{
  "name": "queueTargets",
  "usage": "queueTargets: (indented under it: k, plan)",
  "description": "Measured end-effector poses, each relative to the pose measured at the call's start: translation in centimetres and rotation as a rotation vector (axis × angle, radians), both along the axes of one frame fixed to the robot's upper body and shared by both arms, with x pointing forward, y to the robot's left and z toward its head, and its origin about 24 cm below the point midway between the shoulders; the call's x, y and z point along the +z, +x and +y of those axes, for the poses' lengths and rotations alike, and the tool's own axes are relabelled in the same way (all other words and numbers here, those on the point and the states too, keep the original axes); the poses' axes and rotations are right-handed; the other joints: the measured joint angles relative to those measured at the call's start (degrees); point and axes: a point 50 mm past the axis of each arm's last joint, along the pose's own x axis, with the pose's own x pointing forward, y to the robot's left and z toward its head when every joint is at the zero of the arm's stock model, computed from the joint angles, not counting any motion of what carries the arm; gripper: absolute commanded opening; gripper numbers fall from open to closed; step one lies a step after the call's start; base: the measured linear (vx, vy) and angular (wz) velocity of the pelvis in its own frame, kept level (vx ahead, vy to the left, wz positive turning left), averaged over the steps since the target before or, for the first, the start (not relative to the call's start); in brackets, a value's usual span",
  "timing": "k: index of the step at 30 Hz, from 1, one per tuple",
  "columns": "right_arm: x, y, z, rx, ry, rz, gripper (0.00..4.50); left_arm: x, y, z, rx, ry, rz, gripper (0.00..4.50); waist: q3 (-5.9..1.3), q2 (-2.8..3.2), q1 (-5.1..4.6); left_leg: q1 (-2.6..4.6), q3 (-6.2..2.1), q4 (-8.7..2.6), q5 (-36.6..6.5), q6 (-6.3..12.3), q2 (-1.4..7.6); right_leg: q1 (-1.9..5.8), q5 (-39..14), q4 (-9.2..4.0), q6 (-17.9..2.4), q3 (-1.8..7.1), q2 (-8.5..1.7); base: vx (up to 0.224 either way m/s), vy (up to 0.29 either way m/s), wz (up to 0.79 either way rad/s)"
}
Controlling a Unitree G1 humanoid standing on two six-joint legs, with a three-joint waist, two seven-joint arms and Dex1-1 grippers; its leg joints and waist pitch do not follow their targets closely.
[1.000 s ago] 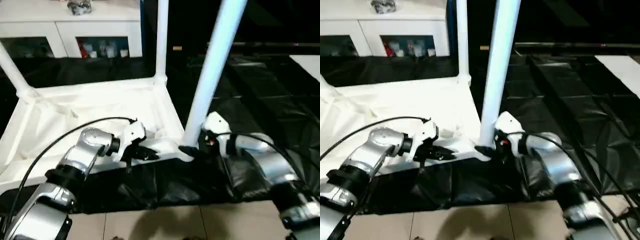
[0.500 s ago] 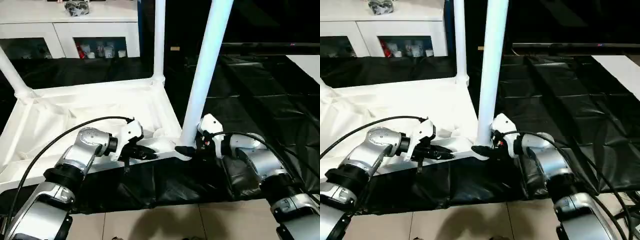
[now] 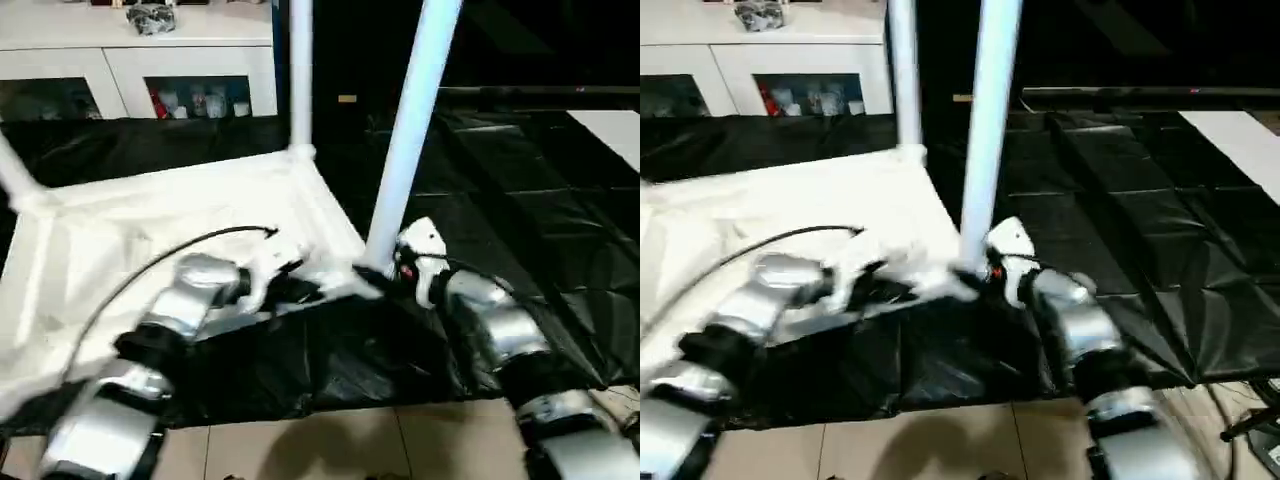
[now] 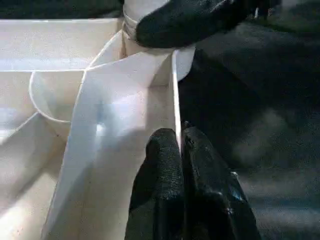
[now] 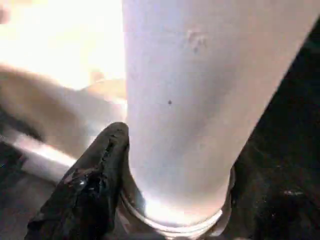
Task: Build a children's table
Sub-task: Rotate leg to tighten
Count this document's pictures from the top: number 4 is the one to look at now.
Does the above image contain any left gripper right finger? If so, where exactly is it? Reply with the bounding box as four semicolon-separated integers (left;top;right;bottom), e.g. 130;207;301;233
180;120;263;240

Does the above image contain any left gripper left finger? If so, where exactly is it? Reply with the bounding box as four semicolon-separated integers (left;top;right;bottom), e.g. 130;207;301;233
125;127;186;240

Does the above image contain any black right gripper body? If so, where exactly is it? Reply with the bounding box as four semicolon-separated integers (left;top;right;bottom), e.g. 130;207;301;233
246;0;283;20

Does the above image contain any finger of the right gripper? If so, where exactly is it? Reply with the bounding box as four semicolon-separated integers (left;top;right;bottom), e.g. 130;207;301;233
135;0;254;50

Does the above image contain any white plastic table leg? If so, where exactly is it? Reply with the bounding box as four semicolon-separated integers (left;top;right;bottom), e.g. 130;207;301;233
121;0;176;48

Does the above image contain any black glossy mat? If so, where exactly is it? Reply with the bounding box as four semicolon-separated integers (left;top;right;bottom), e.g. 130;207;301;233
0;0;320;240

